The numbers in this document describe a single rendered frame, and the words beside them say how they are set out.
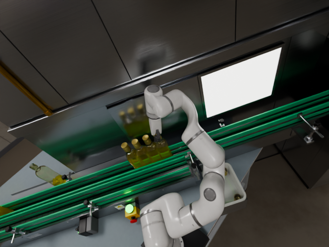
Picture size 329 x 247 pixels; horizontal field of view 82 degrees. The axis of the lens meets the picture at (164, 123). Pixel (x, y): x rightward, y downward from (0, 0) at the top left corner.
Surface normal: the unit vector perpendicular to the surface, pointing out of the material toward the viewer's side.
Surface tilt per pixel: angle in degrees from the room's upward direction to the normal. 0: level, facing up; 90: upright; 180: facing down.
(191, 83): 90
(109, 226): 0
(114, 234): 0
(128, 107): 90
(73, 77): 90
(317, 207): 0
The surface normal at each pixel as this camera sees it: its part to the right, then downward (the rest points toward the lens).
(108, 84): 0.22, 0.71
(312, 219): -0.26, -0.62
